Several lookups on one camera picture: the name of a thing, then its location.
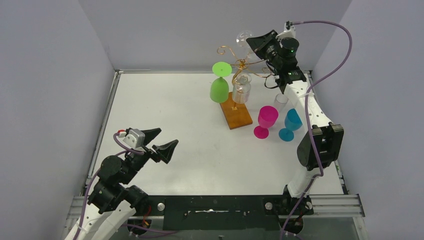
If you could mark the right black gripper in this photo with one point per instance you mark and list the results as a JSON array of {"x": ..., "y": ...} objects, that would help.
[{"x": 269, "y": 48}]

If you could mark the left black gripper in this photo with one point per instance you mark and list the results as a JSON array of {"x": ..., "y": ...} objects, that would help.
[{"x": 151, "y": 150}]

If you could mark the clear round wine glass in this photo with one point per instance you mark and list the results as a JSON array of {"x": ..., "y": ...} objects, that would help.
[{"x": 241, "y": 41}]

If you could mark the clear patterned wine glass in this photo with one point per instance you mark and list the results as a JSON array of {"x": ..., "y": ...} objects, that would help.
[{"x": 241, "y": 88}]

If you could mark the green plastic wine glass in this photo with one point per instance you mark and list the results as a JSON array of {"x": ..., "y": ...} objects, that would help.
[{"x": 219, "y": 89}]

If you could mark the pink plastic wine glass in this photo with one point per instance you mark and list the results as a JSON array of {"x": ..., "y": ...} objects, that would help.
[{"x": 267, "y": 117}]

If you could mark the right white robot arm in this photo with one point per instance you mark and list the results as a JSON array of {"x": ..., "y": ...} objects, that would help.
[{"x": 322, "y": 141}]

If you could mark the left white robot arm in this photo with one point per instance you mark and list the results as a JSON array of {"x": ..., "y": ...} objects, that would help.
[{"x": 108, "y": 200}]

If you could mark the clear tall flute glass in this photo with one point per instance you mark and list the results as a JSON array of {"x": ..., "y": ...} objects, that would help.
[{"x": 280, "y": 102}]

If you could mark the blue plastic wine glass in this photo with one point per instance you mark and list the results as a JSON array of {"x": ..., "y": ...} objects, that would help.
[{"x": 292, "y": 123}]

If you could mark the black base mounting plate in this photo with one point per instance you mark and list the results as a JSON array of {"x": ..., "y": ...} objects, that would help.
[{"x": 223, "y": 212}]

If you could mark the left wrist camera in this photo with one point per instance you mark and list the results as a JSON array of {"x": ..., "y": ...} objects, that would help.
[{"x": 133, "y": 137}]

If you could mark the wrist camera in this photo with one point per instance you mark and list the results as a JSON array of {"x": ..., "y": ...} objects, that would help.
[
  {"x": 289, "y": 31},
  {"x": 133, "y": 137}
]

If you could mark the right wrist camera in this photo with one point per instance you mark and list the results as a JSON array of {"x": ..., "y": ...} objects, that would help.
[{"x": 289, "y": 31}]

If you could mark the gold wire glass rack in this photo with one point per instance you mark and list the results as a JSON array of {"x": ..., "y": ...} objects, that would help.
[{"x": 237, "y": 115}]

